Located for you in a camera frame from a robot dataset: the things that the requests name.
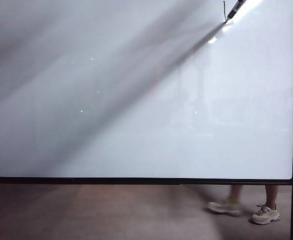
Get white whiteboard with black frame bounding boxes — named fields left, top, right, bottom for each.
left=0, top=0, right=293, bottom=186

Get bare lower leg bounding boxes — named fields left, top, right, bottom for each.
left=228, top=184, right=244, bottom=201
left=264, top=184, right=280, bottom=208

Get white sneaker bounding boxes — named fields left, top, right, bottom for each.
left=250, top=203, right=281, bottom=225
left=206, top=198, right=244, bottom=217

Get white marker pen black ends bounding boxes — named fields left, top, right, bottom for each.
left=224, top=0, right=247, bottom=21

